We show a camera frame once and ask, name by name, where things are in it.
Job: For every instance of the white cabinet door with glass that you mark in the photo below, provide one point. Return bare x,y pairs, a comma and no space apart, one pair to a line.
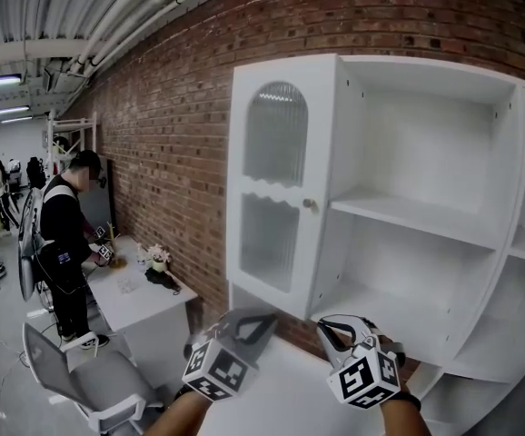
271,143

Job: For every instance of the person's right forearm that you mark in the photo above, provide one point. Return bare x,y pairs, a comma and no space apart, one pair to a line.
403,423

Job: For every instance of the black office chair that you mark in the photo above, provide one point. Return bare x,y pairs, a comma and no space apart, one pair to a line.
35,173

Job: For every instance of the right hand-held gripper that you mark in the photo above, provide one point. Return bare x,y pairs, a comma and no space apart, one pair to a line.
364,377

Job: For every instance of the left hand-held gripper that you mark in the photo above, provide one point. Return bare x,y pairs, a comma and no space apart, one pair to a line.
219,370

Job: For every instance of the white side table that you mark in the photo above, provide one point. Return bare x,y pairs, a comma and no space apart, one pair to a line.
140,302

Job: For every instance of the white metal rack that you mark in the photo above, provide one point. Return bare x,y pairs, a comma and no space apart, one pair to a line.
69,127

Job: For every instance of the black cloth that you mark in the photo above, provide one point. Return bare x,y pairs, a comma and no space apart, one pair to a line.
162,280

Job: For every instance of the person's left forearm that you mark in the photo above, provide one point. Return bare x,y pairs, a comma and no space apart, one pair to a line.
181,418

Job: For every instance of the potted pink flowers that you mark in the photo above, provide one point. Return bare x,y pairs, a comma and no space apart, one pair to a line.
159,257

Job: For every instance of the grey ceiling unit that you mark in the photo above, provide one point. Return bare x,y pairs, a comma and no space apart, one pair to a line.
58,77

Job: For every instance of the black wristband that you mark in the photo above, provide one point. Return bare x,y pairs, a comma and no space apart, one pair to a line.
410,400
183,391

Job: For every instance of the white shelf cabinet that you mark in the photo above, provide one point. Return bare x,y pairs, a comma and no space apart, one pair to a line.
426,216

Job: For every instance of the grey backpack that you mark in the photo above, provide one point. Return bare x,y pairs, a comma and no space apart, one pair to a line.
28,252

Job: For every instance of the black upright board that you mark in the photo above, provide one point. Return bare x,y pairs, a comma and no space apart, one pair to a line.
108,195

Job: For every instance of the wooden stand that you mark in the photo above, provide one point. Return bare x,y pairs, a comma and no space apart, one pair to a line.
115,254

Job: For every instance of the white ceiling pipe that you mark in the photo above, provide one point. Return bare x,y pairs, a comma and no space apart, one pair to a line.
108,18
153,19

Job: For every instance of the grey office chair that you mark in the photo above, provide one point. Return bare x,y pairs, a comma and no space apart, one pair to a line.
103,384

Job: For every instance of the clear plastic bottle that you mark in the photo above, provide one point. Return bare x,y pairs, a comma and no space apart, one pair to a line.
141,256

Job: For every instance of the clear glass tray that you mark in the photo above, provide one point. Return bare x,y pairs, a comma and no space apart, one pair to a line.
125,284

